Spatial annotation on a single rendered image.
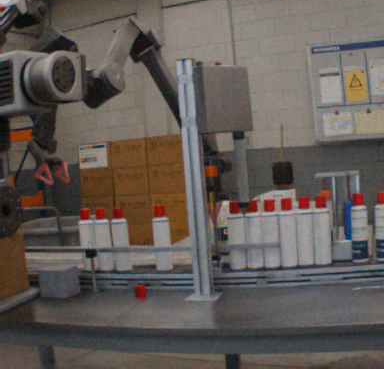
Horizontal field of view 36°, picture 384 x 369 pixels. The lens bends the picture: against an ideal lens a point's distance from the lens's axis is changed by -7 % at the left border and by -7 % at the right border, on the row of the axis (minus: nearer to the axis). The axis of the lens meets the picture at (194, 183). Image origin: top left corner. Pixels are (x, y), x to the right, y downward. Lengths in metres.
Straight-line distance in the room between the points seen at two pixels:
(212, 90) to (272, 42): 4.91
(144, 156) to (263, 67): 1.82
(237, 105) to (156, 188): 3.74
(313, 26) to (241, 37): 0.83
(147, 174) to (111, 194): 0.41
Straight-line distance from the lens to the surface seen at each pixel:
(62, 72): 1.47
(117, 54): 1.75
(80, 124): 7.77
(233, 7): 6.82
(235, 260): 1.85
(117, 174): 5.61
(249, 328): 1.43
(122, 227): 1.96
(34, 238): 4.34
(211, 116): 1.69
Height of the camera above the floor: 1.24
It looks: 3 degrees down
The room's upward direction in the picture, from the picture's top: 5 degrees counter-clockwise
